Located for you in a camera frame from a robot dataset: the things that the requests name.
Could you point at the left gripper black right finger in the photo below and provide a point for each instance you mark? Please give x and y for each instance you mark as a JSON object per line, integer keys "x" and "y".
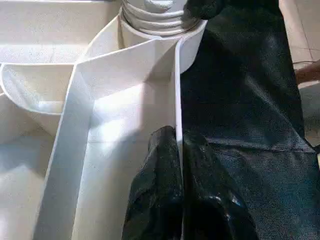
{"x": 210, "y": 200}

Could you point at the white plastic table top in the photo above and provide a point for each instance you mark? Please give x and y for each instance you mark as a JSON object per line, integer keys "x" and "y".
{"x": 50, "y": 100}

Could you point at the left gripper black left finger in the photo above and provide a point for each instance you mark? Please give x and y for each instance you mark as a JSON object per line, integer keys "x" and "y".
{"x": 155, "y": 195}

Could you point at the white plastic table leg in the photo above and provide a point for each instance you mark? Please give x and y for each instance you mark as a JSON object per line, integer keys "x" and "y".
{"x": 155, "y": 20}

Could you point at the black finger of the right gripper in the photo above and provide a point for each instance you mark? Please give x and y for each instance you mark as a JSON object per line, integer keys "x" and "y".
{"x": 202, "y": 7}

